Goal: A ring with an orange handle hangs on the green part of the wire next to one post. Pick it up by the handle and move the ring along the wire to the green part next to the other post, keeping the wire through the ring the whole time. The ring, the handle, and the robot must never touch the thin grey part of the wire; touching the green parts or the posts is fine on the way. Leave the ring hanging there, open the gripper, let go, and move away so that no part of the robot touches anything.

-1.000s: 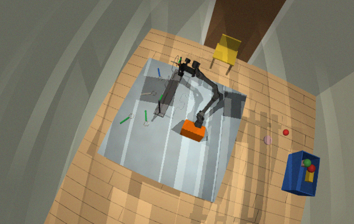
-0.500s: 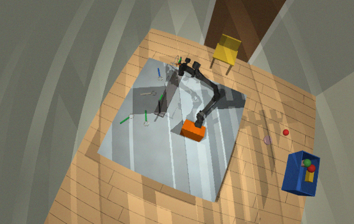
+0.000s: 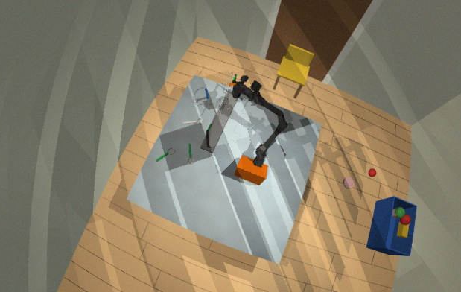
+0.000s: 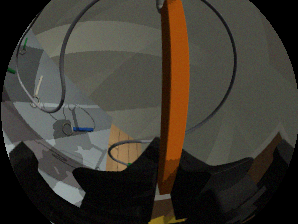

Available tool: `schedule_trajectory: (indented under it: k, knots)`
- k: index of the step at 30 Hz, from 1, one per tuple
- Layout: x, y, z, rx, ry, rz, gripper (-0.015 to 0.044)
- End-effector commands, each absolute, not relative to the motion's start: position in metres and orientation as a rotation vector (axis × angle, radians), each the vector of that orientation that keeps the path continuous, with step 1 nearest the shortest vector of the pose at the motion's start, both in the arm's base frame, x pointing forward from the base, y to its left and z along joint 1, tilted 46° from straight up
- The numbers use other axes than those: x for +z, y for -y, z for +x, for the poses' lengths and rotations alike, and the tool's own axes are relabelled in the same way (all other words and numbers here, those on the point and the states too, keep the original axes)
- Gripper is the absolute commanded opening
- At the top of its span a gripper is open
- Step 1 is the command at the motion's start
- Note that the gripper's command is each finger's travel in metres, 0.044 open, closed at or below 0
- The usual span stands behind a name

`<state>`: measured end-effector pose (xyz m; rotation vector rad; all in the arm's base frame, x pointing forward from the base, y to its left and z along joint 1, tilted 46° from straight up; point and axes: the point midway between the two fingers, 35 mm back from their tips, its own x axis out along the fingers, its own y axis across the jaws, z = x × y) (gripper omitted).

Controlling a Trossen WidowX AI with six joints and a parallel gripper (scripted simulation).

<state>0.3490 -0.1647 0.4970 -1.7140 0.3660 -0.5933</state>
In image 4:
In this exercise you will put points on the blue bar with tan ring at its end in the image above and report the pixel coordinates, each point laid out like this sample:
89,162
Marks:
77,129

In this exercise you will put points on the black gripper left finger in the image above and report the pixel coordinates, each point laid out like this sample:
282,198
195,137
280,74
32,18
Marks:
136,183

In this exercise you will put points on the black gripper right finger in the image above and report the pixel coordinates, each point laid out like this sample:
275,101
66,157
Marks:
194,178

